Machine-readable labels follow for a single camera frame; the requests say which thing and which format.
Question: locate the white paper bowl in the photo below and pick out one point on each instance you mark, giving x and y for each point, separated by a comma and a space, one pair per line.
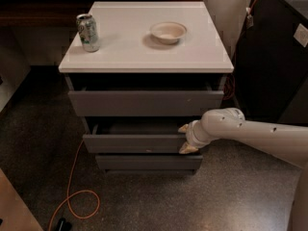
168, 32

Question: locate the wooden board corner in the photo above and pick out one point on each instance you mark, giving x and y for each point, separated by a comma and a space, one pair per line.
14, 213

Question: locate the black cable plug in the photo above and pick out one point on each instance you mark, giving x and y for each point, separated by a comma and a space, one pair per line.
63, 225

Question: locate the silver green soda can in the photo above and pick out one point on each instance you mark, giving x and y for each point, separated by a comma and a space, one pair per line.
87, 31

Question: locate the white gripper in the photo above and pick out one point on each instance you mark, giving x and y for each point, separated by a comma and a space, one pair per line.
192, 135

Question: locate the black cabinet on right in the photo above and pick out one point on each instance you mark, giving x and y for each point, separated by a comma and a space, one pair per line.
271, 63

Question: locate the white top drawer cabinet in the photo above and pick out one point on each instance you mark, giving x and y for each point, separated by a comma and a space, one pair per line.
129, 58

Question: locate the grey drawer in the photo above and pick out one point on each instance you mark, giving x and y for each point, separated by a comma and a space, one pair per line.
129, 135
150, 162
144, 102

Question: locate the grey top drawer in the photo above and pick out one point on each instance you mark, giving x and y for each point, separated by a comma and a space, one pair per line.
144, 102

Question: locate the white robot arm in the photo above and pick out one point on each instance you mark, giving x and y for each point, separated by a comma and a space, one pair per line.
286, 142

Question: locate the grey bottom drawer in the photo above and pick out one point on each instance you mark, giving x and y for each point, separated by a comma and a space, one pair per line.
150, 162

